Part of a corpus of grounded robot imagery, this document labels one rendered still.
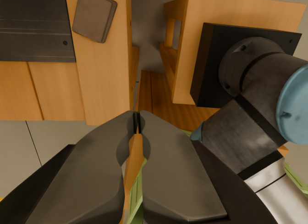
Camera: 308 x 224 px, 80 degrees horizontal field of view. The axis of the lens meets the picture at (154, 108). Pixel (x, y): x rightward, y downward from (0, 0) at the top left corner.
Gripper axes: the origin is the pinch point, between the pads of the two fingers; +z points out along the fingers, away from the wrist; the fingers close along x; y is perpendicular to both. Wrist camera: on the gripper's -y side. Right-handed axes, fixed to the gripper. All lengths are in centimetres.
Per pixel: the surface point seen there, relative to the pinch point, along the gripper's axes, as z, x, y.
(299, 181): 38, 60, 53
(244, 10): 43, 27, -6
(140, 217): 38, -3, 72
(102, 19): 35.9, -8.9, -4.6
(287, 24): 43, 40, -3
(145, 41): 129, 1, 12
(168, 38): 105, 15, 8
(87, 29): 36.0, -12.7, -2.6
